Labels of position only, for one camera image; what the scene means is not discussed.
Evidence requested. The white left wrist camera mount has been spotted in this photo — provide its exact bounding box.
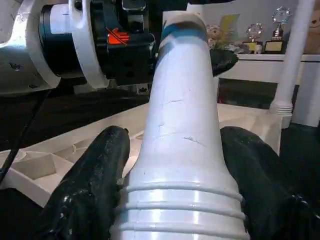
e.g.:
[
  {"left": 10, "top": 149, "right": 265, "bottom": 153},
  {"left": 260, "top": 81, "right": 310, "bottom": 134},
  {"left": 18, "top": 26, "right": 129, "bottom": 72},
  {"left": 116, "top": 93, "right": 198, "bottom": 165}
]
[{"left": 66, "top": 0, "right": 113, "bottom": 91}]

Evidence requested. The white plastic table leg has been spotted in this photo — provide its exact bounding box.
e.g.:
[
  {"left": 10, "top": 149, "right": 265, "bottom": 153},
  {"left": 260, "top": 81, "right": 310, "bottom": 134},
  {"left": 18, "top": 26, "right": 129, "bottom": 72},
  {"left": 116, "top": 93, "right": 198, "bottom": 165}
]
[
  {"left": 109, "top": 12, "right": 251, "bottom": 240},
  {"left": 268, "top": 0, "right": 315, "bottom": 118}
]

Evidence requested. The white plastic table top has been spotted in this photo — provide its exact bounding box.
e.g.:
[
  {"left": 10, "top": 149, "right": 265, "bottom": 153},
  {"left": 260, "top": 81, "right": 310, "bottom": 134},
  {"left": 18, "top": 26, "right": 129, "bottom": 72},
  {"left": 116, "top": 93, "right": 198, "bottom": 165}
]
[{"left": 0, "top": 101, "right": 293, "bottom": 209}]

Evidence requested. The tan plush toy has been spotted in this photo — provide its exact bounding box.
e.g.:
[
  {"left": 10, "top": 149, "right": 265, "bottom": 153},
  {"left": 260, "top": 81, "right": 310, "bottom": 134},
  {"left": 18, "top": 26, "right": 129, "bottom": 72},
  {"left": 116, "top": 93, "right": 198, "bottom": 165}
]
[{"left": 306, "top": 14, "right": 320, "bottom": 55}]

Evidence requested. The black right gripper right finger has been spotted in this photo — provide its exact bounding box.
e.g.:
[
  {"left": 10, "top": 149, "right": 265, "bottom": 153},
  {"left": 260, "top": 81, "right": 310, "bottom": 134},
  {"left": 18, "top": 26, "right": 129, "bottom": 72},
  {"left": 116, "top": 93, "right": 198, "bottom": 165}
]
[{"left": 219, "top": 125, "right": 320, "bottom": 240}]

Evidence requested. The white cabinet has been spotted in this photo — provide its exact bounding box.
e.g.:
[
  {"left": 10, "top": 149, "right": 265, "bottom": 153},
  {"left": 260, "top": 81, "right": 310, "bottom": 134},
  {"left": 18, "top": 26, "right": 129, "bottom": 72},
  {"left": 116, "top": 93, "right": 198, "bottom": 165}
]
[{"left": 162, "top": 0, "right": 320, "bottom": 126}]

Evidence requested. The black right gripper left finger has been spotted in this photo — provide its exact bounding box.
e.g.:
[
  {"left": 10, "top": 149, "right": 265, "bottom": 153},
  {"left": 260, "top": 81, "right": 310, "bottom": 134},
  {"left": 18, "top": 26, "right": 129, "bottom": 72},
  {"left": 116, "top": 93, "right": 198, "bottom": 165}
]
[{"left": 34, "top": 125, "right": 131, "bottom": 240}]

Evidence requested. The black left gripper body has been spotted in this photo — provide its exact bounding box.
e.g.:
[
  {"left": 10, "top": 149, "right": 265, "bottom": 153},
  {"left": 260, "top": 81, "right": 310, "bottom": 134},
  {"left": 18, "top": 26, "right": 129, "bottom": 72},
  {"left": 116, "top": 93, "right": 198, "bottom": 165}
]
[{"left": 90, "top": 0, "right": 158, "bottom": 88}]

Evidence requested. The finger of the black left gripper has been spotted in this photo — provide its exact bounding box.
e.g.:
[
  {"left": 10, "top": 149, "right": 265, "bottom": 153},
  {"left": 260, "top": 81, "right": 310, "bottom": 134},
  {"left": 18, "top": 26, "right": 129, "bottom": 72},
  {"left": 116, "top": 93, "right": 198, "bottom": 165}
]
[
  {"left": 210, "top": 48, "right": 238, "bottom": 78},
  {"left": 161, "top": 20, "right": 208, "bottom": 39}
]

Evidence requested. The black mat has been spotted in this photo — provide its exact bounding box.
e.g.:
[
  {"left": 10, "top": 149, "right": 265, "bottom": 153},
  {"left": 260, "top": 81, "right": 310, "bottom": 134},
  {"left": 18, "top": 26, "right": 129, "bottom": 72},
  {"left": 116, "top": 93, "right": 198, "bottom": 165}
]
[{"left": 0, "top": 82, "right": 320, "bottom": 240}]

